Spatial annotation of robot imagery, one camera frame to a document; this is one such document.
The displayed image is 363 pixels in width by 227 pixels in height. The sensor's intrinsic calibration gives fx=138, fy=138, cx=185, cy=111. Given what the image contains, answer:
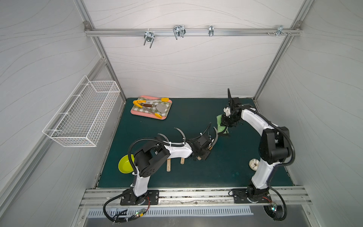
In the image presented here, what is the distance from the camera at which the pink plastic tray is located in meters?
1.11

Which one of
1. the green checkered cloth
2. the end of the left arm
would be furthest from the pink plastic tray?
the end of the left arm

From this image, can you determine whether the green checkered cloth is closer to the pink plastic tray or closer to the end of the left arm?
the pink plastic tray

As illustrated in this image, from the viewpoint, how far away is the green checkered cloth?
3.71 ft
